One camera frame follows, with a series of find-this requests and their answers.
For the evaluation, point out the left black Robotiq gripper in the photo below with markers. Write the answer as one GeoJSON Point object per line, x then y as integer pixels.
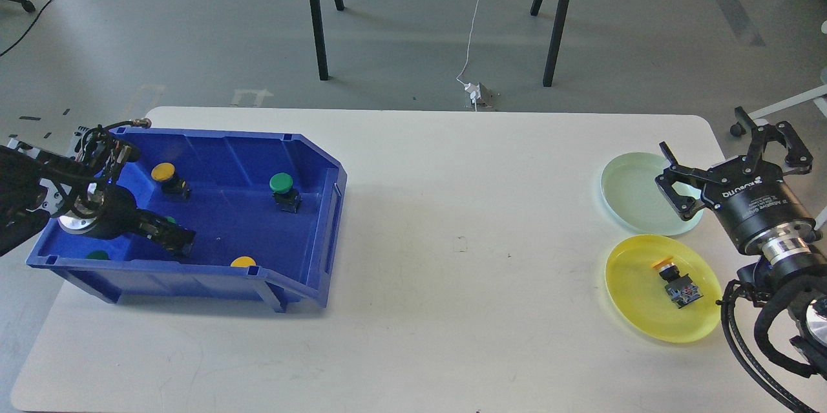
{"type": "Point", "coordinates": [118, 215]}

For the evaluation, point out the light green plate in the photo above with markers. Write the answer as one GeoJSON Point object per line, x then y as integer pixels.
{"type": "Point", "coordinates": [629, 190]}

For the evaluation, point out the green push button corner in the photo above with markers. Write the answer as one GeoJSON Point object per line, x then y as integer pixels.
{"type": "Point", "coordinates": [98, 256]}

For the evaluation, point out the white floor power socket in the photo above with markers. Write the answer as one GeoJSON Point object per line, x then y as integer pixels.
{"type": "Point", "coordinates": [480, 98]}

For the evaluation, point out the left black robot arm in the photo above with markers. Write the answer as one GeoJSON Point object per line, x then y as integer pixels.
{"type": "Point", "coordinates": [81, 191]}

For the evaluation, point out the blue plastic bin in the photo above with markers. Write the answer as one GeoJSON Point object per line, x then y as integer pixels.
{"type": "Point", "coordinates": [231, 210]}

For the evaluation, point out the yellow push button front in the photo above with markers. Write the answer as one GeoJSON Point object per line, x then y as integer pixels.
{"type": "Point", "coordinates": [243, 262]}

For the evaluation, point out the yellow push button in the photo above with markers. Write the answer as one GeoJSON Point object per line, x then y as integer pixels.
{"type": "Point", "coordinates": [679, 287]}
{"type": "Point", "coordinates": [243, 262]}
{"type": "Point", "coordinates": [171, 183]}

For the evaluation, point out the white chair base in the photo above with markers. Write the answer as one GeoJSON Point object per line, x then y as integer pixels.
{"type": "Point", "coordinates": [815, 95]}

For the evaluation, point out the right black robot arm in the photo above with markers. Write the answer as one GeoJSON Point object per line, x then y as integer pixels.
{"type": "Point", "coordinates": [787, 284]}

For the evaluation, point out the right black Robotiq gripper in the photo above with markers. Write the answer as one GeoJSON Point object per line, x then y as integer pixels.
{"type": "Point", "coordinates": [762, 206]}

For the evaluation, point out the yellow plate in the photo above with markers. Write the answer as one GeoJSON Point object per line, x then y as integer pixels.
{"type": "Point", "coordinates": [637, 291]}

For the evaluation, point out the yellow push button back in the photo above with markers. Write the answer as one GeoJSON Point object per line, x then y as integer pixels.
{"type": "Point", "coordinates": [171, 183]}

